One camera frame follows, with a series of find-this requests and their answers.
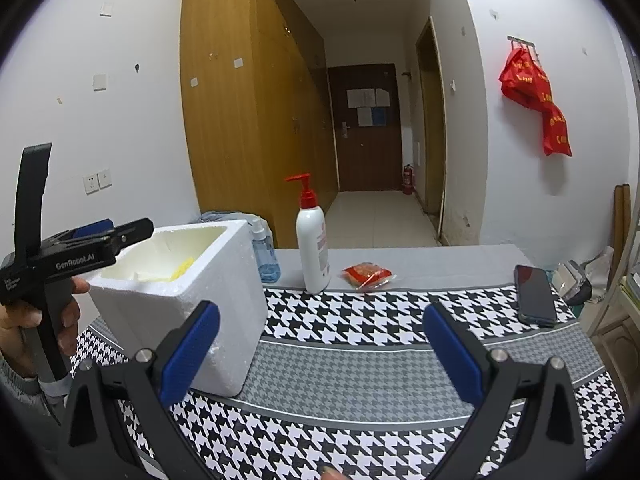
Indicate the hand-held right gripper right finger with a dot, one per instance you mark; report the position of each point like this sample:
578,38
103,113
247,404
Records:
452,355

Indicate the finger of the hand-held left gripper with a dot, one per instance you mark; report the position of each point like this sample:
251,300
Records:
130,232
92,229

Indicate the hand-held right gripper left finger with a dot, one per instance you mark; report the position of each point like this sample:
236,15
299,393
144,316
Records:
192,355

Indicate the yellow foam net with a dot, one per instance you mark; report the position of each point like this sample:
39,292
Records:
182,267

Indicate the white foam box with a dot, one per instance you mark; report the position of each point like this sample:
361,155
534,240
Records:
225,300

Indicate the person's left forearm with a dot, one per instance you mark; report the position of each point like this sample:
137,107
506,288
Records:
15,385

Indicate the person's left hand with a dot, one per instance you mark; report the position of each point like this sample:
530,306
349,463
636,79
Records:
15,335

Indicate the person's right hand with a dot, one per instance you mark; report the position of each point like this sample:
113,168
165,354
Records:
334,474

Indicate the grey blue cloth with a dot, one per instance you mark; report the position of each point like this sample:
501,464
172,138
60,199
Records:
215,217

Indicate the grey bed sheet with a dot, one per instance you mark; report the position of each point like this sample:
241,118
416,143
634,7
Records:
450,260

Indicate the black smartphone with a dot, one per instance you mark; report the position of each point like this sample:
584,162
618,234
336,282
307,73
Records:
535,295

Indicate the black white houndstooth blanket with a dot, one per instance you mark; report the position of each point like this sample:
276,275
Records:
350,320

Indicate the red snack packet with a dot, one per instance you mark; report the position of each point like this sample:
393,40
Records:
367,275

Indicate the blue spray bottle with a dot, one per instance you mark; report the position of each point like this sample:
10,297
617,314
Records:
265,260

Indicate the wooden wardrobe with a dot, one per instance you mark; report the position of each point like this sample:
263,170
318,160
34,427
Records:
240,135

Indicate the white red pump bottle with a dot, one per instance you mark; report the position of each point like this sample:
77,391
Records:
312,250

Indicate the pale wooden cabinet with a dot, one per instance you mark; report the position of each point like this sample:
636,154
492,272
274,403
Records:
620,350

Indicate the white plastic bag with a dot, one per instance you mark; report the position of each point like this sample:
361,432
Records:
602,272

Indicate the red fire extinguisher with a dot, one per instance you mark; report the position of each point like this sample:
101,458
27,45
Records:
408,180

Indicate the wooden board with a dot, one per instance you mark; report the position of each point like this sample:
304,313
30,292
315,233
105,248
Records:
627,220
619,225

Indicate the dark brown entrance door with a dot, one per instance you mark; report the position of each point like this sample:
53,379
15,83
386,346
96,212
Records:
370,160

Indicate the light wooden side door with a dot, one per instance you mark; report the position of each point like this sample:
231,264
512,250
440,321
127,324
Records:
431,135

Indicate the long red plastic bag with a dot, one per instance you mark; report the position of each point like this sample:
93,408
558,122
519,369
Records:
557,132

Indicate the blue paper notice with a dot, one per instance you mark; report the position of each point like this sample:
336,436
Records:
379,116

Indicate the large white paper notice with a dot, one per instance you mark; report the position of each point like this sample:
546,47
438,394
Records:
361,98

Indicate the red printed plastic bag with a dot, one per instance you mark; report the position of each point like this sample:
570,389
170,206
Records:
525,80

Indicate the white wall socket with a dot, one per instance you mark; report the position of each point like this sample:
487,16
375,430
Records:
90,183

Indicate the white wall switch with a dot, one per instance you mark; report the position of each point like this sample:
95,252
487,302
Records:
105,178

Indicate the white wall plate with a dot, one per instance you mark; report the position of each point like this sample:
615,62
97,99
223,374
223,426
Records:
100,82
106,8

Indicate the metal wall hook rack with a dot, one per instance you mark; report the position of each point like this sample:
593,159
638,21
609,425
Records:
522,40

